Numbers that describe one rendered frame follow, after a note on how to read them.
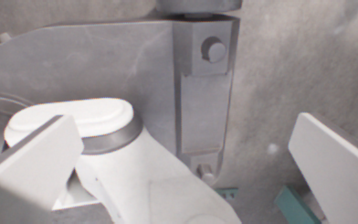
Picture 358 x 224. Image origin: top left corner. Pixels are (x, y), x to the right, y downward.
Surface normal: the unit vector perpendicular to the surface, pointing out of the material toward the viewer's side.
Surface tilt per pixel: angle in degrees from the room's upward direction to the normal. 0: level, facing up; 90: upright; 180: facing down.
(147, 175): 90
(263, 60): 0
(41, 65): 0
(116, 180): 90
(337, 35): 0
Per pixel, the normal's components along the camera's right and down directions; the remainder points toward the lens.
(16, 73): 0.18, 0.51
